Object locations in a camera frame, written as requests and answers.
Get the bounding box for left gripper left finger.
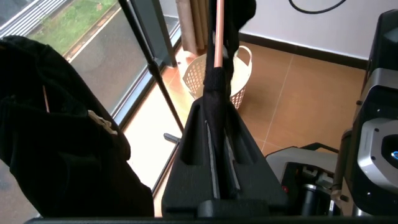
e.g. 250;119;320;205
161;99;221;218

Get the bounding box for black clothes rack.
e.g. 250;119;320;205
118;0;186;197

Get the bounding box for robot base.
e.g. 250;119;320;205
266;9;398;218

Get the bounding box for white laundry basket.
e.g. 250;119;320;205
178;45;253;110

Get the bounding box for black garment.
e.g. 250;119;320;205
201;0;257;200

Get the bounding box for black shorts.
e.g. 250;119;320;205
0;35;155;218

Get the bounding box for pink clothes hanger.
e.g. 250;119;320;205
42;84;51;113
213;0;225;68

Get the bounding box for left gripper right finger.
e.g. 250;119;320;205
223;102;289;217

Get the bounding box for beige curtain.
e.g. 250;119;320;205
175;0;210;56

